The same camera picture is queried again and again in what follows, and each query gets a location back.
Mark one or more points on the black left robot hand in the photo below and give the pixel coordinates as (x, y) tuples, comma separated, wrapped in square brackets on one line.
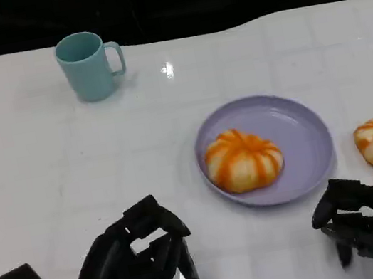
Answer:
[(116, 271)]

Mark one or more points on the pale green mug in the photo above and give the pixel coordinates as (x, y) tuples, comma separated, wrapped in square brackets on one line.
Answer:
[(88, 73)]

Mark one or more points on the lilac plate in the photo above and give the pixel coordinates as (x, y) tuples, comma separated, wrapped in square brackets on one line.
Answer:
[(296, 127)]

